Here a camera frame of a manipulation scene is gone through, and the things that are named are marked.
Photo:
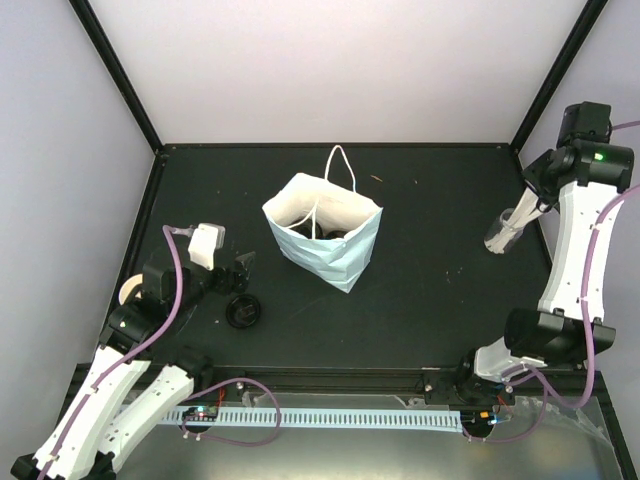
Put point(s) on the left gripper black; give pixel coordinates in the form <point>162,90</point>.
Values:
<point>241,273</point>

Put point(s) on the black coffee cup lid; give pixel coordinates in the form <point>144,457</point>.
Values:
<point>243,311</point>

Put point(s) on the black paper coffee cup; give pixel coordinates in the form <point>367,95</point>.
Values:
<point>334,234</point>
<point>307,227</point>

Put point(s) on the light blue paper bag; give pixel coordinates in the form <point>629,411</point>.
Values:
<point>339,262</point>

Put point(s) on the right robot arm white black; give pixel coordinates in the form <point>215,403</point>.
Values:
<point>586,179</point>

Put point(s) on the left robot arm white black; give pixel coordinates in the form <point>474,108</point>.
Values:
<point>97,433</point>

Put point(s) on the left circuit board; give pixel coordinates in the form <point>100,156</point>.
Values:
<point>201,413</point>

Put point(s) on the circuit board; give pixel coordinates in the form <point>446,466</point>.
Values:
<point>201,413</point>
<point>485,417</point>

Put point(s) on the clear glass straw holder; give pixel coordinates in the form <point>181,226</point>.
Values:
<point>504,231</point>

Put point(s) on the right circuit board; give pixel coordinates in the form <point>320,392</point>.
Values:
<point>485,417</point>

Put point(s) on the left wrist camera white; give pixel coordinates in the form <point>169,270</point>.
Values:
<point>206,239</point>

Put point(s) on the black aluminium frame rail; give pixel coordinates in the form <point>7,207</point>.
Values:
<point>436,385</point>

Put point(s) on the light blue slotted cable duct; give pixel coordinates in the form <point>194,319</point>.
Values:
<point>327,418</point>

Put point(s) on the left black frame post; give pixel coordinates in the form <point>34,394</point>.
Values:
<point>105,50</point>

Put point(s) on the black frame post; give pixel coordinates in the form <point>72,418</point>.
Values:
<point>105,50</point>
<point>578,34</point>

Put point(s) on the right black frame post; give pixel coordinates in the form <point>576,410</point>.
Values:
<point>578,34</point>

